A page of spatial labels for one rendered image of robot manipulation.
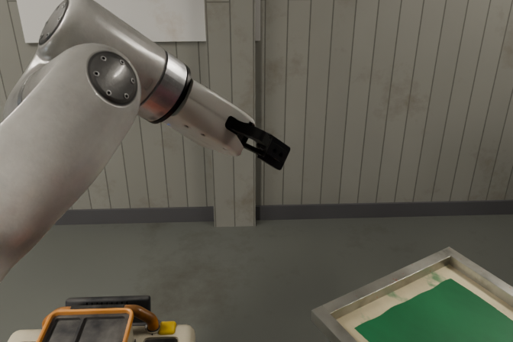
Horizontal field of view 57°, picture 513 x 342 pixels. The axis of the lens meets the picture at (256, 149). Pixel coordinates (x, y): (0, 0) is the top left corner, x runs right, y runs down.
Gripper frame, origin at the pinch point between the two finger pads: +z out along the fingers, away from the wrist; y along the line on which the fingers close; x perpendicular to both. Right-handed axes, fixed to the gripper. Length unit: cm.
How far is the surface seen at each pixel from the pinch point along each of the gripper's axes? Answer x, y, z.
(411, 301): -10, -24, 100
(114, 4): 73, -235, 47
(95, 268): -78, -234, 115
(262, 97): 69, -194, 146
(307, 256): -13, -158, 210
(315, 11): 125, -166, 133
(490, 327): -6, -4, 109
